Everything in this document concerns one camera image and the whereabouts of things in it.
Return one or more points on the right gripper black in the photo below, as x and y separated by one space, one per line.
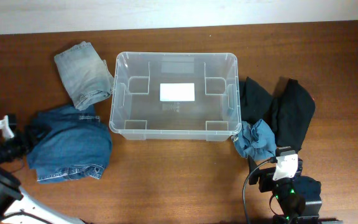
265 176

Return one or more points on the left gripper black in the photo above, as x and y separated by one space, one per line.
23 140

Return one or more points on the dark blue jeans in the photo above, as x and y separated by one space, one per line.
78 145

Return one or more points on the black garment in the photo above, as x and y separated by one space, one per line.
292 113
255 101

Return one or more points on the light blue jeans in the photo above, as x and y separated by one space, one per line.
84 75

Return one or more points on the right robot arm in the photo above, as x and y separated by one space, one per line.
299 197

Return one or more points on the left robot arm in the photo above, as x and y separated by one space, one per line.
16 205

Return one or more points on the crumpled blue cloth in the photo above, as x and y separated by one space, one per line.
256 141

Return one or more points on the white label in bin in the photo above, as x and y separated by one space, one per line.
177 92

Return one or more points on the clear plastic storage bin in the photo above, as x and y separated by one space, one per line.
138 114

